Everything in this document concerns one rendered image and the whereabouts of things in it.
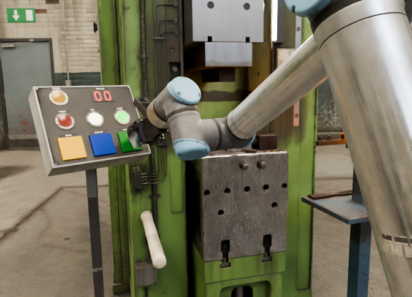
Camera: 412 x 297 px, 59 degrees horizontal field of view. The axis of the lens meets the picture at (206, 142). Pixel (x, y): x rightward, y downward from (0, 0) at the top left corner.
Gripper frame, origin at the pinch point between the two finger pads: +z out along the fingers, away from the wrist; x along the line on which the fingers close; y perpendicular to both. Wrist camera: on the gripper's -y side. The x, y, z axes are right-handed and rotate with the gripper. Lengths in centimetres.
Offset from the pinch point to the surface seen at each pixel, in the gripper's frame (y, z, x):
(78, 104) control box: -14.5, 2.0, -14.1
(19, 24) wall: -454, 509, 128
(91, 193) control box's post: 11.7, 21.4, -10.5
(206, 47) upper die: -28.7, -14.4, 36.0
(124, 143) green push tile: 1.6, 1.3, -2.5
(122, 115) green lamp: -9.2, 1.6, 0.0
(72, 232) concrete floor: -2, 208, 37
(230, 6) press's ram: -40, -26, 45
